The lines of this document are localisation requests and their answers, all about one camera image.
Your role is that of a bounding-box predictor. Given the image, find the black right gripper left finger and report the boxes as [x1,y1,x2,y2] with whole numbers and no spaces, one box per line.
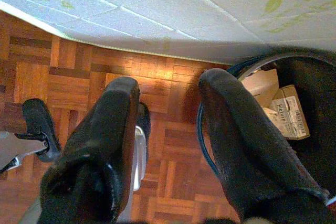
[39,76,140,224]

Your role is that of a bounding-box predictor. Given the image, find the white mattress with green leaves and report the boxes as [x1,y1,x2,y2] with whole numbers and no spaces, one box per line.
[0,0,336,65]

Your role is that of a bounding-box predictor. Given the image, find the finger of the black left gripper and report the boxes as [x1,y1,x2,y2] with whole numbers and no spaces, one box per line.
[22,98,61,163]

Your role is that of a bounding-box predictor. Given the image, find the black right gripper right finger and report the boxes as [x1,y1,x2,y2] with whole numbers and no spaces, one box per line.
[198,68,332,224]

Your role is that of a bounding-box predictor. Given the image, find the black waste bin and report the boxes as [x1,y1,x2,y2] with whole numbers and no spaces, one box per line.
[196,50,336,198]

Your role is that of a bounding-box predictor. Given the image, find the plain brown cardboard piece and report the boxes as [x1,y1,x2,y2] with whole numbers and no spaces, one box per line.
[241,68,279,111]

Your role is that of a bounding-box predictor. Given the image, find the printed brown cardboard box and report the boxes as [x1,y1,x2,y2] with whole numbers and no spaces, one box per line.
[270,84,311,140]

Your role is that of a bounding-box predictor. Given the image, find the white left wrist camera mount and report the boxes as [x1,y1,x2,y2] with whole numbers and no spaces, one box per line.
[0,131,47,168]

